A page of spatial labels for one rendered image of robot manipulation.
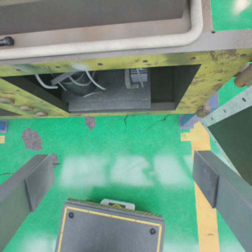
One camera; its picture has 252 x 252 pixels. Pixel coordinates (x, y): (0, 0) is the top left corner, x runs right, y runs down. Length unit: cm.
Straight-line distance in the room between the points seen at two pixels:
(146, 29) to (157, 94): 57
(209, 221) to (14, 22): 166
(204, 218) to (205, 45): 145
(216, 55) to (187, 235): 147
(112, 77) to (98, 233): 100
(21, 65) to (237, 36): 46
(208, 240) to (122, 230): 72
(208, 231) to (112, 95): 130
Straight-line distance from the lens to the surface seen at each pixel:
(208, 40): 43
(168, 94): 97
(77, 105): 92
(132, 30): 44
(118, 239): 139
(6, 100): 78
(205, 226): 172
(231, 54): 46
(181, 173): 161
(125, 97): 87
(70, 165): 173
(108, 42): 40
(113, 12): 42
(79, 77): 76
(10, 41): 52
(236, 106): 63
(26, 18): 48
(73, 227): 144
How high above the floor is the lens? 158
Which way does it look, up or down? 79 degrees down
